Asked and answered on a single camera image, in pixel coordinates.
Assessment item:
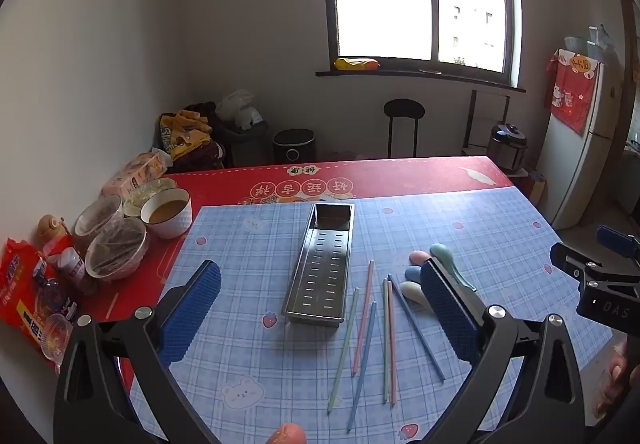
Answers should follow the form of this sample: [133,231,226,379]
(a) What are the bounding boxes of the white bowl with chopped food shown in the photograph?
[122,178,179,217]

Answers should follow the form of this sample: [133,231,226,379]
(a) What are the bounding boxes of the black metal rack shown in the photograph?
[462,90,511,151]

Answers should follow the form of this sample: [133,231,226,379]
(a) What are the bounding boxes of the white bowl with soup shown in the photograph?
[140,188,193,240]

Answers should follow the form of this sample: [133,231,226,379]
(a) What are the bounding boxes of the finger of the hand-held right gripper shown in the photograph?
[596,225,640,259]
[550,243,608,285]

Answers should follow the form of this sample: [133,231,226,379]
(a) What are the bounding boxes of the black trash can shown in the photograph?
[272,129,318,164]

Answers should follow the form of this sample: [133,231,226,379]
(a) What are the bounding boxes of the cardboard box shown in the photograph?
[529,171,549,205]

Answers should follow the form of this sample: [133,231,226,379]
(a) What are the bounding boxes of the blue plaid table mat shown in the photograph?
[129,184,614,444]

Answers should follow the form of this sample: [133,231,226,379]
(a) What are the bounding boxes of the stainless steel utensil tray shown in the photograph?
[281,203,356,329]

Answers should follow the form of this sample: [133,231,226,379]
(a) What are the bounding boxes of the yellow cloth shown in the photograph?
[159,110,214,161]

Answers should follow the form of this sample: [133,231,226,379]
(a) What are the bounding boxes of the yellow packet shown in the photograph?
[334,57,381,71]

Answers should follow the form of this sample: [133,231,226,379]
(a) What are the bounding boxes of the person's left hand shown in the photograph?
[267,423,307,444]

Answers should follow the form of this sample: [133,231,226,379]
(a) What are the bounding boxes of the white plastic bag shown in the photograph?
[215,90,264,131]

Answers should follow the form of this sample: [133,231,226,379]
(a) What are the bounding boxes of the red printed cloth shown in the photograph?
[544,48,601,135]

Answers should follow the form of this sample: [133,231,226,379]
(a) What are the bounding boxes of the dark grey chair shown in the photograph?
[220,121,271,167]

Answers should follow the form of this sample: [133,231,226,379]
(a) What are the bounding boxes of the black stool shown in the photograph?
[383,98,426,159]

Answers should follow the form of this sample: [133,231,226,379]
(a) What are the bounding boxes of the person's right hand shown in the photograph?
[595,349,632,417]

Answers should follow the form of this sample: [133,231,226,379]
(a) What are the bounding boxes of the clear plastic containers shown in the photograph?
[565,26,619,60]

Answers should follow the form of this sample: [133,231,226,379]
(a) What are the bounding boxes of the green spoon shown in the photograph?
[429,243,479,293]

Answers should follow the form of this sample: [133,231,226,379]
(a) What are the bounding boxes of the red snack bag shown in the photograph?
[0,238,81,366]

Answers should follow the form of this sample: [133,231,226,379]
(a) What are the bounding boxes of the pressure cooker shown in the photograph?
[487,123,530,175]

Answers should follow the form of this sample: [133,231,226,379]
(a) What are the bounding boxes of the cream spoon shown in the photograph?
[399,280,437,313]

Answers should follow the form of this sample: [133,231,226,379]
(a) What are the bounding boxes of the white fridge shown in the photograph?
[537,56,624,231]

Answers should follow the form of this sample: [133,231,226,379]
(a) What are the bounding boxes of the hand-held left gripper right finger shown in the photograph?
[420,258,586,444]

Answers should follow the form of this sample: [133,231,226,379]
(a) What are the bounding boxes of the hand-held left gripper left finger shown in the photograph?
[53,260,222,444]

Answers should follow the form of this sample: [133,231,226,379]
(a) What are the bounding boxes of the brown bottle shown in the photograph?
[37,214,69,245]

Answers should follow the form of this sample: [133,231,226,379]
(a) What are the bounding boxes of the dark red clothes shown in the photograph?
[170,140,227,173]

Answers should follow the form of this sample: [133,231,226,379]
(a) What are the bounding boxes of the small pill jar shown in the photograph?
[59,246,87,288]

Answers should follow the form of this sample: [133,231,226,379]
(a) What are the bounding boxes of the pink tissue packet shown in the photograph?
[101,151,169,197]

